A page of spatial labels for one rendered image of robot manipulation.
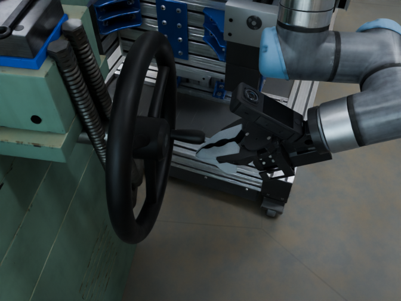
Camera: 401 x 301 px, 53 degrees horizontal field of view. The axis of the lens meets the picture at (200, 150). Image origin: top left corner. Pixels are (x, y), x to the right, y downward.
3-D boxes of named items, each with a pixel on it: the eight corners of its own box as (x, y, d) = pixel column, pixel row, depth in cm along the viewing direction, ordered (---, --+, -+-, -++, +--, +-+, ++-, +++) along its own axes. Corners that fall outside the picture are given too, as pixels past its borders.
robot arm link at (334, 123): (348, 123, 52) (344, 82, 57) (314, 131, 54) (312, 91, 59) (363, 157, 57) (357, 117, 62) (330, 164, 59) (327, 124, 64)
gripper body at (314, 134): (260, 184, 65) (335, 169, 59) (237, 151, 60) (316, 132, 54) (262, 149, 70) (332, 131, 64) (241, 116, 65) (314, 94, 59)
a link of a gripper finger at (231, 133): (209, 171, 71) (257, 159, 66) (192, 150, 67) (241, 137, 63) (212, 157, 73) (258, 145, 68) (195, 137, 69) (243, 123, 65)
